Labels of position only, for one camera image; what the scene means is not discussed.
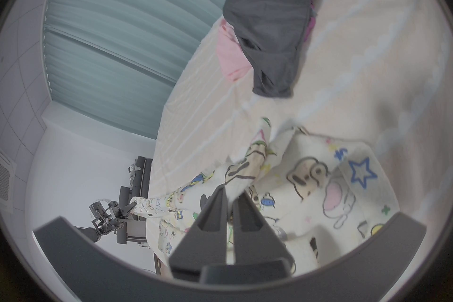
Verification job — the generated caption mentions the white wall vent grille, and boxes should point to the white wall vent grille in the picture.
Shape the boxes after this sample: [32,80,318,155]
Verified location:
[0,151,17,213]

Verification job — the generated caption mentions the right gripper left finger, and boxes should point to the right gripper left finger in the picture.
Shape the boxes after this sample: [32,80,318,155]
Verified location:
[168,183,228,277]

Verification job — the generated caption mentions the white printed pyjama top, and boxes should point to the white printed pyjama top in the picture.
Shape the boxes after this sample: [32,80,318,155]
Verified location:
[128,116,400,281]

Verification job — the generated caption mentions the bed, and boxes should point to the bed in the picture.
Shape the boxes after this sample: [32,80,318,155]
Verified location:
[147,0,453,276]

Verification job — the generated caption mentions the purple garment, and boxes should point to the purple garment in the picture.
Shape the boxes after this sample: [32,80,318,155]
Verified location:
[304,0,318,43]

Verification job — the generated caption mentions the blue-green curtain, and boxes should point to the blue-green curtain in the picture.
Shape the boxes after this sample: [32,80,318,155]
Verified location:
[42,0,256,141]

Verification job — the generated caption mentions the black slatted furniture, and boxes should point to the black slatted furniture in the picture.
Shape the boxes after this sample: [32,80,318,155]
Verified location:
[117,155,153,245]

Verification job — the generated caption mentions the pink garment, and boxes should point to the pink garment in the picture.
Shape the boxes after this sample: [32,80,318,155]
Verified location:
[215,18,255,82]

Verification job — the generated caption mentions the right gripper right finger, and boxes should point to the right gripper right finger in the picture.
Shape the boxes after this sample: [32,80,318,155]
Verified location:
[232,192,295,269]

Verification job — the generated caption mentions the black garment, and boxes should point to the black garment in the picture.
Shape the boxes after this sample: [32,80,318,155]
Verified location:
[222,0,376,98]

